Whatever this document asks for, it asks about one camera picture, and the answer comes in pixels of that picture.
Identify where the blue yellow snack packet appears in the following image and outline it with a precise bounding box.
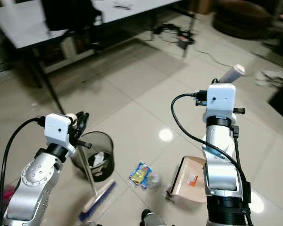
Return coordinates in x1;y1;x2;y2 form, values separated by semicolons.
128;161;153;188

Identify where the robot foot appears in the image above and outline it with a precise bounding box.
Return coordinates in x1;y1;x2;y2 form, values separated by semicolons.
141;209;172;226

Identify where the clear plastic wrapper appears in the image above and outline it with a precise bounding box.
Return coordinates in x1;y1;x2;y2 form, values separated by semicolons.
148;173;162;189

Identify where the pink object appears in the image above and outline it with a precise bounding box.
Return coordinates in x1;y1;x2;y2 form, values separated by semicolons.
0;186;17;218

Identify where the white crumpled cloth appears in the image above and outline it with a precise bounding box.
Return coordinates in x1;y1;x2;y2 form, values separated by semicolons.
254;69;283;89

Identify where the black box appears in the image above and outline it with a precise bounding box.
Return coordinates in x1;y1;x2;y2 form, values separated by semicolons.
266;87;283;124

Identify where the white table with black legs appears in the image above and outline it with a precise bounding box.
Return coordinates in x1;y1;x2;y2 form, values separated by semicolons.
0;0;198;116

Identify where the thin black floor cable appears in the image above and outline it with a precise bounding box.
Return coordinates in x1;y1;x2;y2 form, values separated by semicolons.
194;47;236;69

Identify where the white low shelf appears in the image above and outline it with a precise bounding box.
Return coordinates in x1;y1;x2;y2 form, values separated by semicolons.
42;31;101;72

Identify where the black power strip with cables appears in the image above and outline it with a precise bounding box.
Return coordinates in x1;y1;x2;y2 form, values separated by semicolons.
153;23;198;49

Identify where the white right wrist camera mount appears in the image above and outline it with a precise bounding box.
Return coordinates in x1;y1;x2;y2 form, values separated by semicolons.
202;83;237;125

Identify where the broom with blue bristles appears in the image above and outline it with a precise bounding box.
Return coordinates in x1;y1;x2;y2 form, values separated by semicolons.
69;113;118;223

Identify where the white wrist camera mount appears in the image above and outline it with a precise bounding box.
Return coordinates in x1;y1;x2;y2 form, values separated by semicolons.
202;83;237;125
43;113;72;146

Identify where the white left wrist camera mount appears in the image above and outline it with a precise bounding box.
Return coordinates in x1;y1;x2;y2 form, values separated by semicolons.
43;113;72;146

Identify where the brown round pouf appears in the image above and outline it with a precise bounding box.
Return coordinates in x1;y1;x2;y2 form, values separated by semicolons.
211;0;275;40

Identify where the black mesh waste bin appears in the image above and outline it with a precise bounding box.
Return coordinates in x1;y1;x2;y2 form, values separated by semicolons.
71;131;115;183

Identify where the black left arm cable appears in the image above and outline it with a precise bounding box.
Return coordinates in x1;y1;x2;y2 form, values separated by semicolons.
1;117;48;226

